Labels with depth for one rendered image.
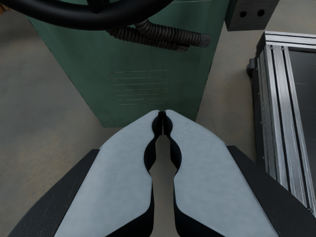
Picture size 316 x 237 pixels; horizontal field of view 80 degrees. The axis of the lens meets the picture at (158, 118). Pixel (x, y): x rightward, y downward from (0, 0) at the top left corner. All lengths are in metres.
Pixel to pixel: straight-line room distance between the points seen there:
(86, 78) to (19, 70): 0.81
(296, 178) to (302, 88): 0.37
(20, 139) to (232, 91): 1.08
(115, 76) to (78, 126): 0.46
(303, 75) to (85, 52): 0.81
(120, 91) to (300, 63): 0.75
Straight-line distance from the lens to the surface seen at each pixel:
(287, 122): 0.78
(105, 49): 0.54
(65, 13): 0.27
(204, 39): 0.40
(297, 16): 1.68
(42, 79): 1.29
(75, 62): 0.60
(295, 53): 1.04
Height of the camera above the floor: 0.82
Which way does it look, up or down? 62 degrees down
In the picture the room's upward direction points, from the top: 5 degrees counter-clockwise
